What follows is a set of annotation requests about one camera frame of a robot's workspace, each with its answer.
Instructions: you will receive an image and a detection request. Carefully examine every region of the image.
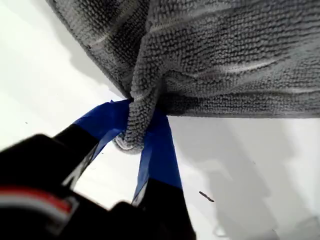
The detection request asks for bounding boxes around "grey striped towel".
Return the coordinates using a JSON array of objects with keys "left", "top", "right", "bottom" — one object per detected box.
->
[{"left": 44, "top": 0, "right": 320, "bottom": 154}]

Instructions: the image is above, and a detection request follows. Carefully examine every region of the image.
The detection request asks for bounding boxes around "dark debris sliver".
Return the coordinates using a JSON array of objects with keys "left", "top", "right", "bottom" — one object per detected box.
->
[{"left": 198, "top": 191, "right": 215, "bottom": 203}]

